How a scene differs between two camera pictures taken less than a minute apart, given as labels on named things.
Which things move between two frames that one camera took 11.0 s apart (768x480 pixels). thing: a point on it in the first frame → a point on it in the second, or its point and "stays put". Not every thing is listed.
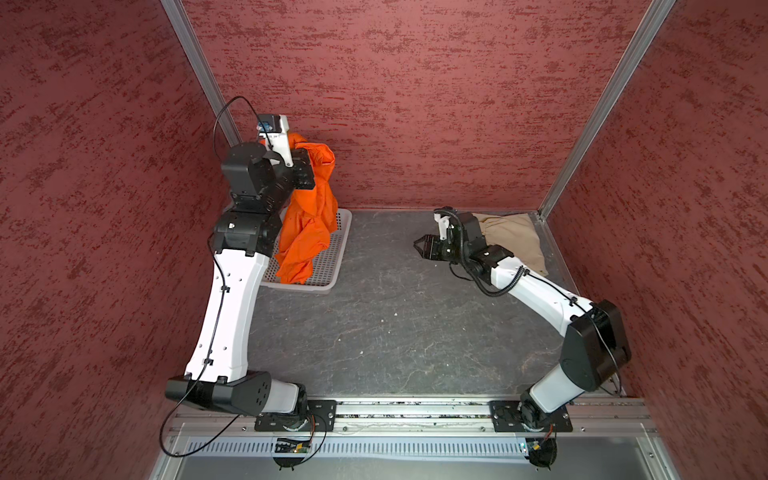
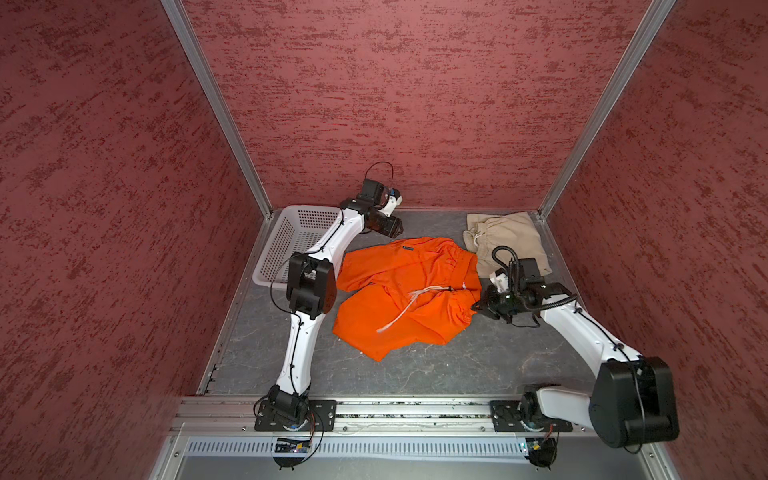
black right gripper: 430,251 → 488,305
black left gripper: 302,166 → 390,230
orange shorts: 311,215 → 404,293
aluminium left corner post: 187,36 stays put
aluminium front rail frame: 593,417 stays put
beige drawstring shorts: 517,234 stays put
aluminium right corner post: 637,49 stays put
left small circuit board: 292,447 stays put
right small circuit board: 541,451 stays put
